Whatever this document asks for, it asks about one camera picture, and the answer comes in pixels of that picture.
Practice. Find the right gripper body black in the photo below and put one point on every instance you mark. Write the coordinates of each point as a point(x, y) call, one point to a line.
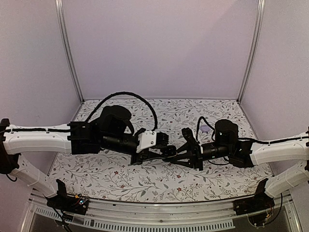
point(223, 151)

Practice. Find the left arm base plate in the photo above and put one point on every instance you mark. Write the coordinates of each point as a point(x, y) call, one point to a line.
point(76, 204)

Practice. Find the floral table mat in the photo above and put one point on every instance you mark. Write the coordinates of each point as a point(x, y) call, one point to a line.
point(109, 175)

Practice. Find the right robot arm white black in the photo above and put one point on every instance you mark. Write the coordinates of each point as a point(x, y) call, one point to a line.
point(294, 148)

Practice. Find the aluminium corner post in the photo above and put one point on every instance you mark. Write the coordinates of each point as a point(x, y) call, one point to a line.
point(67, 49)
point(253, 49)

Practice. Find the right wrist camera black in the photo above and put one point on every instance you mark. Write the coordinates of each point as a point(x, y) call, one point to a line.
point(189, 137)

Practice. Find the left aluminium corner post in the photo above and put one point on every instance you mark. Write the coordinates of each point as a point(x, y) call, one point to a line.
point(67, 49)

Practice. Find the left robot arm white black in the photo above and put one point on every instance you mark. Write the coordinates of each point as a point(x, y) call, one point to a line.
point(15, 140)

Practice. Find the aluminium front rail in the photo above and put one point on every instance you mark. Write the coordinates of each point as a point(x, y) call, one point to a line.
point(115, 216)

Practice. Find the black earbud charging case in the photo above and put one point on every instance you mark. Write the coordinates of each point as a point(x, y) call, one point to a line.
point(168, 155)

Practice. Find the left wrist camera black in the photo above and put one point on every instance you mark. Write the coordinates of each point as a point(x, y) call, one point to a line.
point(151, 139)

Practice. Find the purple earbud charging case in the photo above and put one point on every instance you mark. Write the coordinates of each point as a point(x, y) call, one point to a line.
point(205, 128)

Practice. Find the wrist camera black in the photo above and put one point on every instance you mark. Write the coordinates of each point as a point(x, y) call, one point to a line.
point(151, 139)
point(189, 137)

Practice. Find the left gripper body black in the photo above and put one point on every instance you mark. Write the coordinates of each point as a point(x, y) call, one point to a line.
point(111, 143)

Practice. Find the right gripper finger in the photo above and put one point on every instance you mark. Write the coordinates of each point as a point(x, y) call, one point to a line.
point(189, 163)
point(187, 150)

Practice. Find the right aluminium corner post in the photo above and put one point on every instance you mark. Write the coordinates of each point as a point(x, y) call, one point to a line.
point(253, 49)

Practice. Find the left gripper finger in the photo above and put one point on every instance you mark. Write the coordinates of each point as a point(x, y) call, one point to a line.
point(166, 148)
point(145, 156)

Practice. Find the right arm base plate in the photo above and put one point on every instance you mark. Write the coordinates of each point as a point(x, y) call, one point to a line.
point(258, 202)

